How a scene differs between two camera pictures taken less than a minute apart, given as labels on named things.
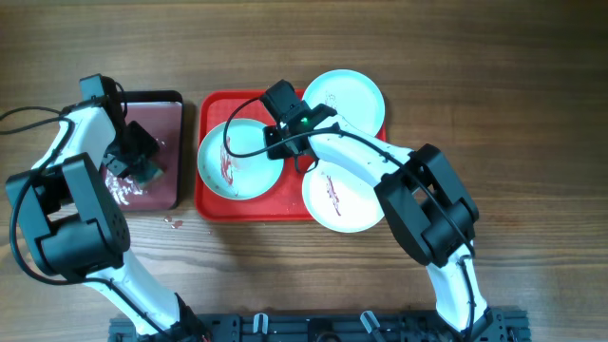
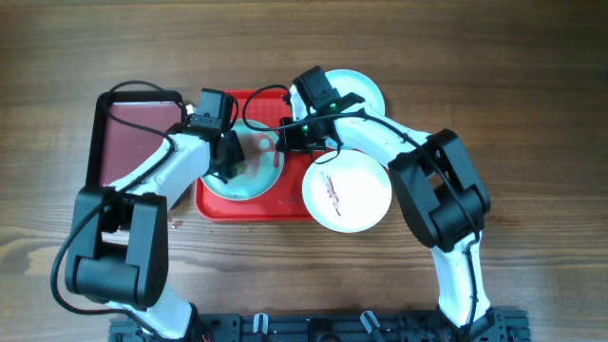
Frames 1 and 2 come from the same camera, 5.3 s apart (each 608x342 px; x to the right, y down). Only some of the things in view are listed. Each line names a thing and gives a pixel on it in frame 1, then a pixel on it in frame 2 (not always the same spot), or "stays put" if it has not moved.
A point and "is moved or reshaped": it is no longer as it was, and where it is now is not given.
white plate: [338, 201] stays put
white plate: [237, 179] stays put
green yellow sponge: [144, 171] is moved or reshaped
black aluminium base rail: [331, 326] stays put
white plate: [351, 94] stays put
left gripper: [150, 146] -> [238, 156]
